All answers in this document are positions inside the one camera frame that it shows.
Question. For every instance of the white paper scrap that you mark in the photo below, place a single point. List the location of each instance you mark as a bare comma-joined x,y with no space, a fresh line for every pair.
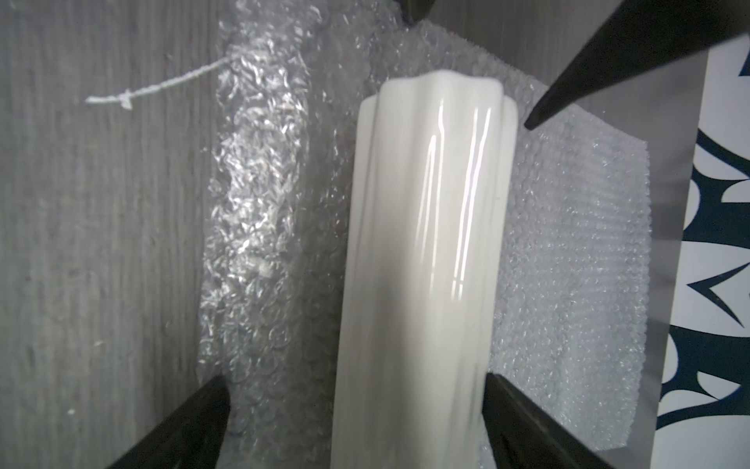
125,98

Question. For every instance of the white ribbed ceramic vase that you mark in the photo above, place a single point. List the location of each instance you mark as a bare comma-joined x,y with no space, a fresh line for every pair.
433,161

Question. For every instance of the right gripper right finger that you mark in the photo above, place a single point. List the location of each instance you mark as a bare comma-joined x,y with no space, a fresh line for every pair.
522,435

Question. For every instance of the clear bubble wrap sheet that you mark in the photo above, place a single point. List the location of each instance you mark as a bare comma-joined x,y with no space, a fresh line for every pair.
570,316

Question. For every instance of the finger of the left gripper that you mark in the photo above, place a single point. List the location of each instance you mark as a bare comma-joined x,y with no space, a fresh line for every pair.
638,37
414,11

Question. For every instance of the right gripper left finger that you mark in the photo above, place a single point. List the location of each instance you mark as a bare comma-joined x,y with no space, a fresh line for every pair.
191,437

